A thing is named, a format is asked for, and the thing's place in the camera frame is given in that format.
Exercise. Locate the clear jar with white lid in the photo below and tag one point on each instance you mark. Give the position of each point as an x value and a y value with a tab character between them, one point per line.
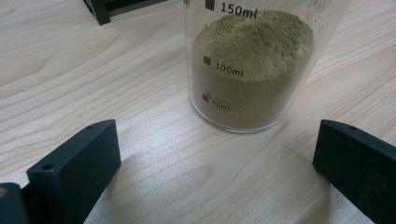
249	77

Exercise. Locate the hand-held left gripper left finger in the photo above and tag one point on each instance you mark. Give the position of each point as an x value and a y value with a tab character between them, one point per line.
74	168

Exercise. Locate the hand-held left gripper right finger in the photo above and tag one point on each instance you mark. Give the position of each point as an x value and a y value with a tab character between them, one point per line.
358	168

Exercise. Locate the black metal two-tier rack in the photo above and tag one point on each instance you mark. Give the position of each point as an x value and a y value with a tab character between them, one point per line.
102	11

